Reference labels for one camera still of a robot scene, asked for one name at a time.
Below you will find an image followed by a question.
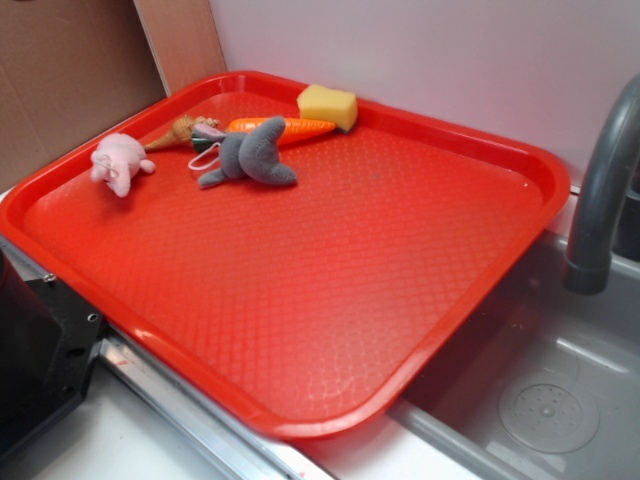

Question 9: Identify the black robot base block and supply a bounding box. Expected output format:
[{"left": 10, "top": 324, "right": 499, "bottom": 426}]
[{"left": 1, "top": 255, "right": 106, "bottom": 462}]

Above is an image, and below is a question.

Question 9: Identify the pink plush bunny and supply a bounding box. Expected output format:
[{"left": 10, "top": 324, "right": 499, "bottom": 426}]
[{"left": 89, "top": 133, "right": 156, "bottom": 198}]

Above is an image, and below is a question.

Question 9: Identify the red plastic tray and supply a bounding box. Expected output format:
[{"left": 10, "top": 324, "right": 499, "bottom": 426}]
[{"left": 1, "top": 100, "right": 570, "bottom": 439}]

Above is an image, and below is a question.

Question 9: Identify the grey plush elephant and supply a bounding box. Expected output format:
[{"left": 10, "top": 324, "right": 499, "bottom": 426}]
[{"left": 188, "top": 116, "right": 297, "bottom": 189}]

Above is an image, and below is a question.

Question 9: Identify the orange toy carrot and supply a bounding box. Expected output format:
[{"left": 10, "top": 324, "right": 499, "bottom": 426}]
[{"left": 190, "top": 116, "right": 338, "bottom": 152}]

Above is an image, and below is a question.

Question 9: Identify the yellow sponge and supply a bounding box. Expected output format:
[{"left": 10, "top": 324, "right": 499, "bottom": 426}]
[{"left": 297, "top": 84, "right": 358, "bottom": 132}]

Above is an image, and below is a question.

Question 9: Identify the toy ice cream cone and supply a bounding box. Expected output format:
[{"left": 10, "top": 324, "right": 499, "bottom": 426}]
[{"left": 144, "top": 115, "right": 220, "bottom": 152}]

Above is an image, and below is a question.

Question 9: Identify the grey plastic sink basin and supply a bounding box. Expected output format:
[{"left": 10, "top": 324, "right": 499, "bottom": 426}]
[{"left": 390, "top": 234, "right": 639, "bottom": 479}]

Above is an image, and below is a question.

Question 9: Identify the grey sink faucet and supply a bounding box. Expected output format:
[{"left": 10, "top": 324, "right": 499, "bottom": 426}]
[{"left": 562, "top": 76, "right": 639, "bottom": 295}]

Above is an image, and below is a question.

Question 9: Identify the brown cardboard panel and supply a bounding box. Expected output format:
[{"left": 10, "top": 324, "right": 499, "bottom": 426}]
[{"left": 1, "top": 1, "right": 226, "bottom": 190}]

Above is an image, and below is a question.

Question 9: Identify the silver metal rail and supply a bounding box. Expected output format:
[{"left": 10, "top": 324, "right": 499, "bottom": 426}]
[{"left": 0, "top": 234, "right": 326, "bottom": 480}]

